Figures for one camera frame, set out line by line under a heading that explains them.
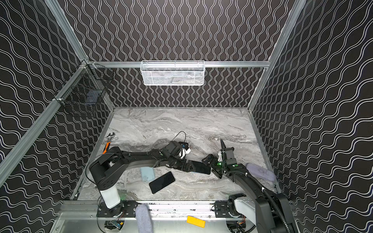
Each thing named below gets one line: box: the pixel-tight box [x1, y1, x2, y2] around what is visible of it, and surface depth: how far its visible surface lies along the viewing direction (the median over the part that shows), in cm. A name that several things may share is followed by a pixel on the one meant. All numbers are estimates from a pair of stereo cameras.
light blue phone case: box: [139, 166, 156, 183], surface depth 87 cm
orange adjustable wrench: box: [102, 141, 112, 154], surface depth 99 cm
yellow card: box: [186, 215, 206, 229], surface depth 72 cm
